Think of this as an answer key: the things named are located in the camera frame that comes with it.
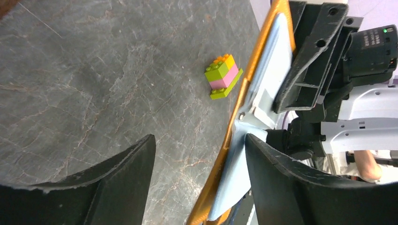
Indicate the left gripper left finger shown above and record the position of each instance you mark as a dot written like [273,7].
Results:
[113,192]

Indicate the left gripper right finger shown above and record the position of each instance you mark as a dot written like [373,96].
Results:
[288,192]

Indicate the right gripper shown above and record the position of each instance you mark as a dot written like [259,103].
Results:
[316,83]

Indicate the yellow leather card holder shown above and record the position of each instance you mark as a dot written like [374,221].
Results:
[267,69]

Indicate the person forearm in background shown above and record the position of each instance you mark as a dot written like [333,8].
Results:
[367,166]

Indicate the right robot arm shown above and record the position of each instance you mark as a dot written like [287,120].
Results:
[367,118]

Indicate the pink and green brick stack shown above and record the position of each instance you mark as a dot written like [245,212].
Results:
[222,75]

